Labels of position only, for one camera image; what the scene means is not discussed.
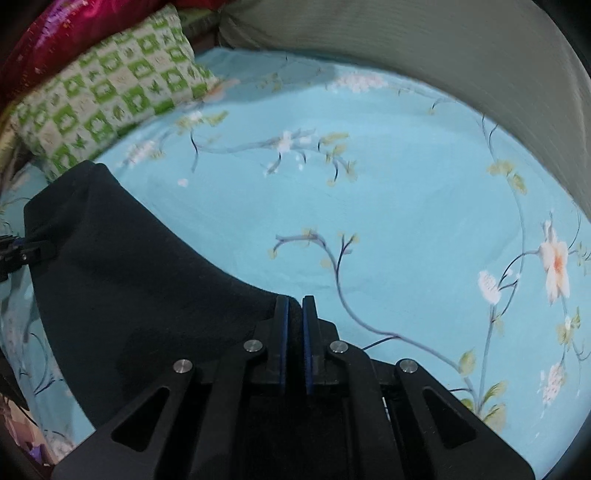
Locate grey-green blanket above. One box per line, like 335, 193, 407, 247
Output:
217, 0, 591, 217

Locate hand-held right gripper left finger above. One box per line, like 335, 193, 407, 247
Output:
52, 295, 291, 480

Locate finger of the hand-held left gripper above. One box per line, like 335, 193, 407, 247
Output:
0, 234, 57, 280

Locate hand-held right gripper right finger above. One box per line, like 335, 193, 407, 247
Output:
302, 295, 537, 480

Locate light blue floral bed sheet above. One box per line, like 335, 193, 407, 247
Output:
0, 48, 591, 480

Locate black pants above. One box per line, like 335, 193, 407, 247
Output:
23, 161, 398, 480

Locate green white checkered pillow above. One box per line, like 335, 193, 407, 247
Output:
10, 6, 221, 182

